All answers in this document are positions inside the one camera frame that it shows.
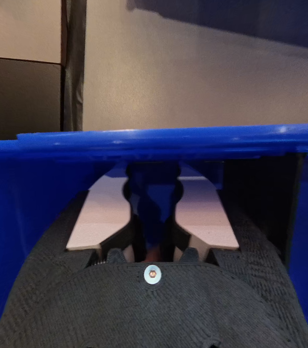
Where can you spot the blue storage bin with divider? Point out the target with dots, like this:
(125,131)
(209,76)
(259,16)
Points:
(20,204)

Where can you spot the blue plastic storage bin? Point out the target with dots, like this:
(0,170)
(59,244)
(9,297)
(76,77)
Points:
(251,16)

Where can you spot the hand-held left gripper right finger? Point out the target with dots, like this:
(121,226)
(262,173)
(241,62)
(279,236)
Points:
(205,214)

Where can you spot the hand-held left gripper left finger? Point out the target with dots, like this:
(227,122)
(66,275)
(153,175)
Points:
(99,212)

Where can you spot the black bin divider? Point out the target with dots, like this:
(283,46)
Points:
(265,204)

